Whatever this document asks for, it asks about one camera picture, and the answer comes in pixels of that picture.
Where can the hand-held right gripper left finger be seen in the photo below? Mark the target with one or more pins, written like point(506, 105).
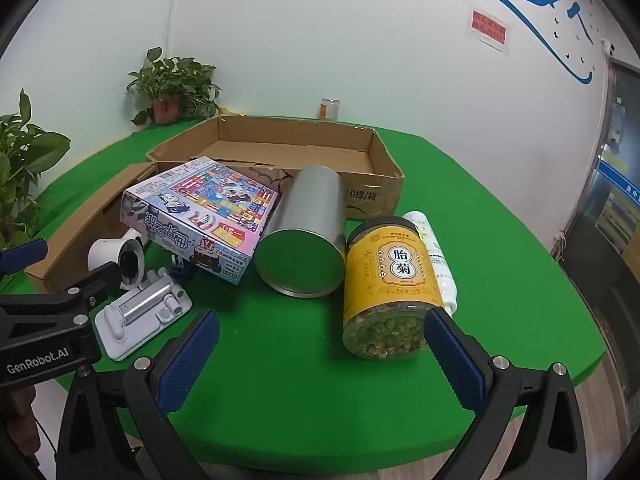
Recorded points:
point(192, 355)

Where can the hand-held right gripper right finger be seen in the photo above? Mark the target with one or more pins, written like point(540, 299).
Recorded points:
point(450, 355)

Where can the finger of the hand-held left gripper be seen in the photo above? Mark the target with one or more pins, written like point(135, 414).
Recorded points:
point(22, 255)
point(97, 280)

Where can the white hair dryer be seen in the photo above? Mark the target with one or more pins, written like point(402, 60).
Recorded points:
point(105, 252)

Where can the white phone stand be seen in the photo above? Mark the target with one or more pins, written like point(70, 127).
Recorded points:
point(125, 330)

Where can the white plastic bottle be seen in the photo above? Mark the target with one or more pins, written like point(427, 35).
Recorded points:
point(445, 280)

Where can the yellow label tea jar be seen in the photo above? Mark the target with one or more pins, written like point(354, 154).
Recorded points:
point(390, 270)

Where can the colourful board game box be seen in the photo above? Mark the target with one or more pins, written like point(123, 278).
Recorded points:
point(210, 200)

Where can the silver metal can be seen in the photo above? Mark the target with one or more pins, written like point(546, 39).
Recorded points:
point(310, 200)

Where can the brown cardboard box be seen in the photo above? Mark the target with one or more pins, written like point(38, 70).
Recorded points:
point(300, 135)

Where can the large leafy green plant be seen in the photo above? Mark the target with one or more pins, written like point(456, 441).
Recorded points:
point(25, 150)

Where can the potted green plant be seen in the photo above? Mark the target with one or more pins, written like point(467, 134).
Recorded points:
point(170, 80)

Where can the dark glass door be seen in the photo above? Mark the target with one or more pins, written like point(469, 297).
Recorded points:
point(610, 210)

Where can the red wall sign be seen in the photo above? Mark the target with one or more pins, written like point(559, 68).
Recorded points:
point(487, 25)

